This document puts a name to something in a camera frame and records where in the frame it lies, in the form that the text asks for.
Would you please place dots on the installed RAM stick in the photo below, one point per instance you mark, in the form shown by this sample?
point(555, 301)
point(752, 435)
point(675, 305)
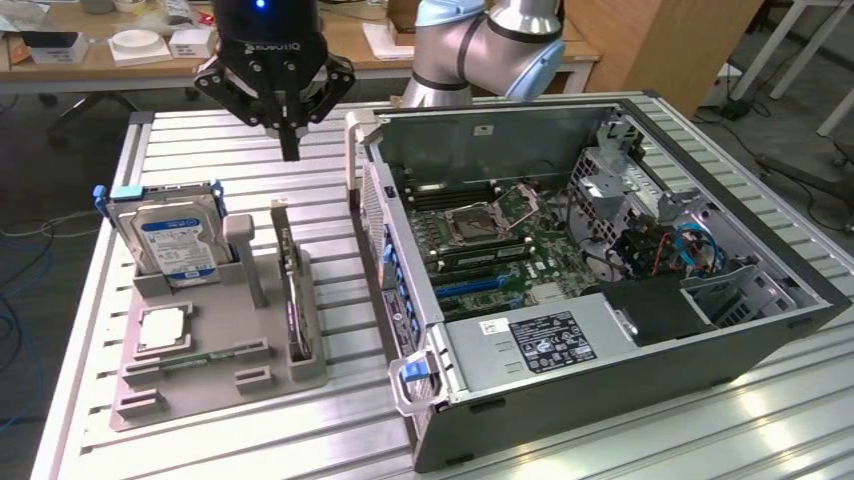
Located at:
point(483, 260)

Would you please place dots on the white box on desk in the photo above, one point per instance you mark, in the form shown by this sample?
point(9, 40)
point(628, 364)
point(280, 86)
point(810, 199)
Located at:
point(140, 47)

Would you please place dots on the dark office chair base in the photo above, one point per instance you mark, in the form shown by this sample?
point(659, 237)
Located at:
point(78, 107)

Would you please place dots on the white floor device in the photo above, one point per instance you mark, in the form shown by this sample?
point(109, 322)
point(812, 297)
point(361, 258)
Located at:
point(716, 90)

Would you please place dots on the wooden cabinet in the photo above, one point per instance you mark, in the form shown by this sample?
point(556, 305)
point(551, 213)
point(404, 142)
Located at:
point(667, 45)

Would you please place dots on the Nvidia graphics card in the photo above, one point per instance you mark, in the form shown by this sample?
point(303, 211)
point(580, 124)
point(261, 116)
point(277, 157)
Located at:
point(293, 300)

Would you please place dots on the cardboard box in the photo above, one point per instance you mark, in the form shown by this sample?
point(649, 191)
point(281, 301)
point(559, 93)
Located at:
point(403, 20)

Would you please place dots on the white table frame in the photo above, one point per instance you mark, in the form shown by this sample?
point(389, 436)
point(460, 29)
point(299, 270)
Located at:
point(787, 70)

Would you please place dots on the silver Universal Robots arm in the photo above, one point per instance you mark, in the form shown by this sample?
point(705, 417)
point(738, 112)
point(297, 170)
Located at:
point(467, 45)

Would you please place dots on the white paper sheet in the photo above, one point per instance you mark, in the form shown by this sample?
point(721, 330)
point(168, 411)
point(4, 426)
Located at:
point(383, 45)

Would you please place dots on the hard disk with blue caddy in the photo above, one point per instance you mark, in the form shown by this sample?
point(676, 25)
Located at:
point(176, 240)

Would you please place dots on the black floor stand base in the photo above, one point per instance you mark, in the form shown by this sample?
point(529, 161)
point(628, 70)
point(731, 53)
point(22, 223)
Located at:
point(800, 172)

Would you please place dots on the silver CPU chip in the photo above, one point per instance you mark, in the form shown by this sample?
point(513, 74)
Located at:
point(161, 330)

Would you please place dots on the white box black lid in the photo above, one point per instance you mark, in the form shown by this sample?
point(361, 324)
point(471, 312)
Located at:
point(56, 52)

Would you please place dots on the grey power supply unit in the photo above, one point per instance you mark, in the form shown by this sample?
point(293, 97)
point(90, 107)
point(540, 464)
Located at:
point(480, 360)

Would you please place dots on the metal socket cover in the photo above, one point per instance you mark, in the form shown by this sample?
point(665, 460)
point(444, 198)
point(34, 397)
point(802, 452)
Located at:
point(520, 210)

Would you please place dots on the perforated metal drive cage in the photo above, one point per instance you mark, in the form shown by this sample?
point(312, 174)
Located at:
point(596, 170)

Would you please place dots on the green RAM stick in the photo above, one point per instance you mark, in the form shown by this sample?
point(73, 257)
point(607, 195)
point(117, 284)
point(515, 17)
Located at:
point(196, 361)

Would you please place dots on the small white box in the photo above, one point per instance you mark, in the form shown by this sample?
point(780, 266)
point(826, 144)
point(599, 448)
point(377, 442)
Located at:
point(189, 45)

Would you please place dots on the green motherboard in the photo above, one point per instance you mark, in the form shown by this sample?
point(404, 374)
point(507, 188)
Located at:
point(533, 265)

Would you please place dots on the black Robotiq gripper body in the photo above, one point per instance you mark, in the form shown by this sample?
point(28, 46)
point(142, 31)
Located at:
point(273, 55)

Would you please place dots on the CPU socket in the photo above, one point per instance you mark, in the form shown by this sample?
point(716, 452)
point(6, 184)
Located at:
point(475, 225)

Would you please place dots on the grey printed parts rack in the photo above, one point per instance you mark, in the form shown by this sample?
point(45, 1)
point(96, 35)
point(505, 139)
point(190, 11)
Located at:
point(220, 320)

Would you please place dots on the open black PC case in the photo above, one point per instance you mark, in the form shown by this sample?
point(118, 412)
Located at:
point(600, 410)

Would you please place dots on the blue expansion slot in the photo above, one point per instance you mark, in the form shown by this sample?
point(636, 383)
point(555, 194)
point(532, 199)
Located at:
point(467, 289)

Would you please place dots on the wooden desk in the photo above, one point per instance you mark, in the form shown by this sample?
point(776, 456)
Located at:
point(80, 72)

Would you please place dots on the black RAM slot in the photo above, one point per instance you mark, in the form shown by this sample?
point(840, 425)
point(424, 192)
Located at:
point(480, 247)

